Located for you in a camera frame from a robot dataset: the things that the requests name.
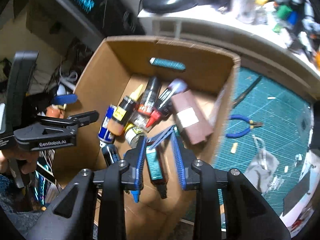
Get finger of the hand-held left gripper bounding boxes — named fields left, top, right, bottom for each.
left=37, top=110, right=100, bottom=133
left=50, top=94, right=78, bottom=105

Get black bottle red nozzle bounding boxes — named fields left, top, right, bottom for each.
left=145, top=78, right=188, bottom=128

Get black bottle red label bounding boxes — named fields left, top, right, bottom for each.
left=137, top=76, right=162, bottom=115

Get brown box white label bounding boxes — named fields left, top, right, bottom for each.
left=171, top=89, right=214, bottom=145

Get black square sheet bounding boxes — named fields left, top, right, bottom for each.
left=282, top=172, right=312, bottom=213

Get black computer case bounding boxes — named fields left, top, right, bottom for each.
left=25, top=0, right=145, bottom=45

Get black bottle yellow nozzle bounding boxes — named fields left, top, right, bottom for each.
left=111, top=84, right=144, bottom=137

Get black bottle teal label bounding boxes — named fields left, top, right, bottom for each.
left=145, top=145, right=168, bottom=200

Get glass jar yellow cap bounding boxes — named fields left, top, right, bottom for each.
left=124, top=124, right=147, bottom=147

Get orange brown toy model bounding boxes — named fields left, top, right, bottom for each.
left=46, top=104, right=67, bottom=118

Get clear plastic bag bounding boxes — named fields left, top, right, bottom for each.
left=244, top=135, right=280, bottom=193

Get black device teal lights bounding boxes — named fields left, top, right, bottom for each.
left=35, top=170, right=53, bottom=200

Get blue handled pliers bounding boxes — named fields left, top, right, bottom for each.
left=225, top=114, right=264, bottom=139

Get black bottle blue label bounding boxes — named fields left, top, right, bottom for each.
left=101, top=144, right=123, bottom=167

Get printed cardboard box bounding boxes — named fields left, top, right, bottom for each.
left=51, top=35, right=242, bottom=240

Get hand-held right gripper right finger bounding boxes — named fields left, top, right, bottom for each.
left=172, top=135, right=292, bottom=240

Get dark thin tool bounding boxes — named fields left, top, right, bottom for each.
left=231, top=76, right=263, bottom=107

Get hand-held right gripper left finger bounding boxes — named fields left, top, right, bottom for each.
left=26, top=135, right=148, bottom=240

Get person's left hand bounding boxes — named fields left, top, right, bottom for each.
left=0, top=151, right=40, bottom=175

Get person's left forearm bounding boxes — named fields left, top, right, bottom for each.
left=0, top=172, right=33, bottom=230

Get white blue robot model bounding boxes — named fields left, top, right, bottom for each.
left=271, top=0, right=320, bottom=63

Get white desktop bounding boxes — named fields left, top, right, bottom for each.
left=280, top=150, right=320, bottom=230

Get white shelf riser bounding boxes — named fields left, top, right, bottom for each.
left=137, top=4, right=320, bottom=100

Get green cutting mat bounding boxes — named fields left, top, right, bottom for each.
left=150, top=57, right=315, bottom=228

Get blue white spray can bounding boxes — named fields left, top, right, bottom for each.
left=97, top=105, right=118, bottom=148

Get clear glass cup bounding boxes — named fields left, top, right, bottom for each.
left=232, top=0, right=258, bottom=24

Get green cap bottle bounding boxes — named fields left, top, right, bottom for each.
left=274, top=4, right=293, bottom=32

